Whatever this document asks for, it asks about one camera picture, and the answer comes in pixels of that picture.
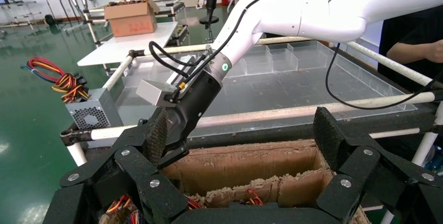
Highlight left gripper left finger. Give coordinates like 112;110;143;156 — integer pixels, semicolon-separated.
59;107;189;224

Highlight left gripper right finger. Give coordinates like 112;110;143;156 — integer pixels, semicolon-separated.
313;106;443;224

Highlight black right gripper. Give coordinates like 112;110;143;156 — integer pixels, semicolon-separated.
157;71;223;170

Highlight operator forearm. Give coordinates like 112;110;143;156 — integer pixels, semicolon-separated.
386;40;430;65

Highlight operator hand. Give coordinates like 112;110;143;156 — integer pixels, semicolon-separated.
425;39;443;64

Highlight brown divided cardboard box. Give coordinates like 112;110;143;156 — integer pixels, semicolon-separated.
98;139;371;224

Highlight clear acrylic divider tray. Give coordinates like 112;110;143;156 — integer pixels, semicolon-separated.
114;40;418;138

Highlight white side table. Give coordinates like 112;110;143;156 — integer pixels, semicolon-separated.
76;21;179;67

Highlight operator black shirt torso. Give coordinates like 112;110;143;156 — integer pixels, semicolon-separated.
377;4;443;93

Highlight blue translucent object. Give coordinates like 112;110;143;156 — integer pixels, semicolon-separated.
425;145;443;175

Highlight closed brown cardboard carton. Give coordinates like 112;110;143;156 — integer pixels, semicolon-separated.
103;0;160;38

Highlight pipe rack with black tray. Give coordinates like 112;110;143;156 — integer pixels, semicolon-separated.
83;0;190;49

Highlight black white pole stand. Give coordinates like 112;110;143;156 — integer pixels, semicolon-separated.
199;0;222;29

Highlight black microphone stand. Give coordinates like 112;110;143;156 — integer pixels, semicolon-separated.
34;0;56;26

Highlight metal shelf rack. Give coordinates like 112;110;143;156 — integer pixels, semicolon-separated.
0;0;44;31

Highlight grey power supply with cables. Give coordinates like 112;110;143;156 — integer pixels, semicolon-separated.
246;188;264;206
105;194;139;224
20;56;123;149
186;197;202;210

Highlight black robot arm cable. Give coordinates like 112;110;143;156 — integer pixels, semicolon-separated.
148;0;443;111

